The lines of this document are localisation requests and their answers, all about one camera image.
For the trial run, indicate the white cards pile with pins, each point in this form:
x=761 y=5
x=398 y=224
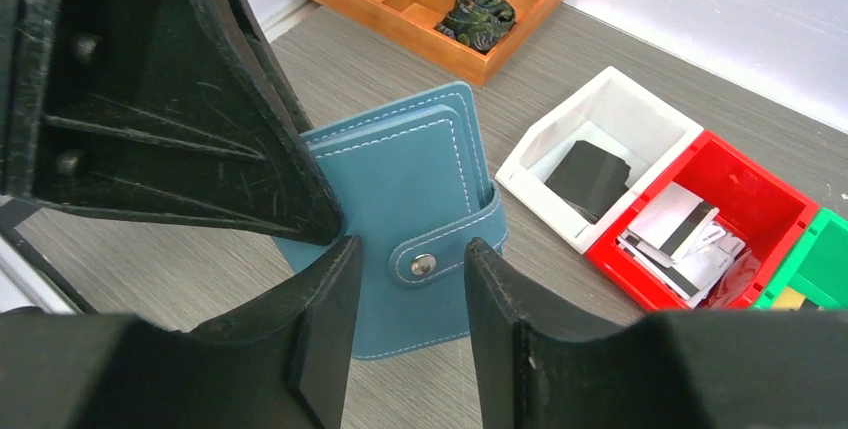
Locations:
x=678 y=239

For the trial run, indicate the blue leather card holder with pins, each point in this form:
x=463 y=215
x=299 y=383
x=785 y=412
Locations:
x=412 y=181

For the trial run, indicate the red plastic bin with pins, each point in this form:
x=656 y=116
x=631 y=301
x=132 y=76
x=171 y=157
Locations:
x=768 y=214

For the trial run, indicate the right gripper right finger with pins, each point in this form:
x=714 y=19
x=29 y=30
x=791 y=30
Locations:
x=538 y=358

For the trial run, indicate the black card stack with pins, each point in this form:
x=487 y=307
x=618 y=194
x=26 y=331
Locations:
x=589 y=179

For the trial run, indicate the gold cards pile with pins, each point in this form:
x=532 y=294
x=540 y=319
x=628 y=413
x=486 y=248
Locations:
x=791 y=300

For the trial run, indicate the green plastic bin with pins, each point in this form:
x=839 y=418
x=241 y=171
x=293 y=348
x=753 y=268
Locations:
x=816 y=266

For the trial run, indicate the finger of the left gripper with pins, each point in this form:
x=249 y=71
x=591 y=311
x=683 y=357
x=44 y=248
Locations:
x=163 y=111

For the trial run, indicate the white plastic bin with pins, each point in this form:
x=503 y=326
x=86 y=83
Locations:
x=614 y=113

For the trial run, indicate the wooden compartment tray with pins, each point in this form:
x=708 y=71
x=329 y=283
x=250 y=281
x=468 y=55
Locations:
x=424 y=8

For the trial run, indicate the rolled dark tie bottom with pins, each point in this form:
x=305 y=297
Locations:
x=478 y=24

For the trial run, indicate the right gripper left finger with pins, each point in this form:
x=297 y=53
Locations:
x=282 y=359

